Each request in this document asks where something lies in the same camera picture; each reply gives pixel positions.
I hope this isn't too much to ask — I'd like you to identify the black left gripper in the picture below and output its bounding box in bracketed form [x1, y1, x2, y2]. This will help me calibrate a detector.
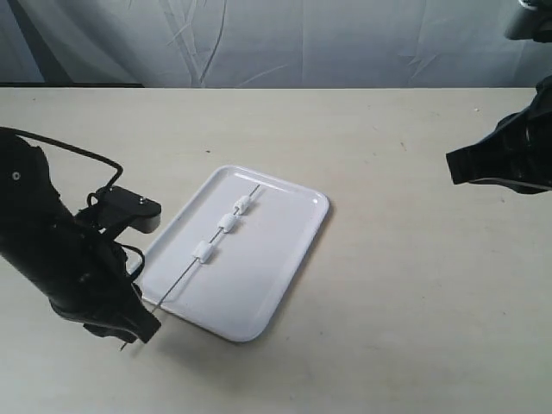
[47, 216, 161, 343]

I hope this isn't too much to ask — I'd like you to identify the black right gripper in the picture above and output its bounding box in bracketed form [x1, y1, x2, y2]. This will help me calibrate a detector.
[446, 77, 551, 193]

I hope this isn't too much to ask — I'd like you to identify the white marshmallow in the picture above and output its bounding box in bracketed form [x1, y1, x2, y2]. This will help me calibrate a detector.
[217, 213, 240, 234]
[192, 241, 215, 264]
[234, 195, 252, 216]

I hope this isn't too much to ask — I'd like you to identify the thin metal skewer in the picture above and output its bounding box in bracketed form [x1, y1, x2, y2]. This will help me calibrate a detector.
[119, 184, 261, 352]

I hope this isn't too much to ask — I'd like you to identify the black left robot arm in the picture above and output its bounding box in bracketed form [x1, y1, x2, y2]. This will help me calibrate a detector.
[1, 127, 161, 343]

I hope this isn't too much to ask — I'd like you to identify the white rectangular plastic tray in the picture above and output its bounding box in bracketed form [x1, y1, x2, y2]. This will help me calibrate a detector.
[139, 166, 330, 342]

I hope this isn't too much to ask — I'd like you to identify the grey backdrop cloth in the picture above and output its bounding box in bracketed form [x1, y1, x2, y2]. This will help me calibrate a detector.
[1, 1, 551, 88]

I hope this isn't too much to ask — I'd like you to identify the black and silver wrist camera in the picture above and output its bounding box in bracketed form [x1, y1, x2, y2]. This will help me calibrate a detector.
[97, 186, 161, 234]

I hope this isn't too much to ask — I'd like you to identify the black camera cable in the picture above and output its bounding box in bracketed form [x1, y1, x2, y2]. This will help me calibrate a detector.
[16, 132, 146, 277]

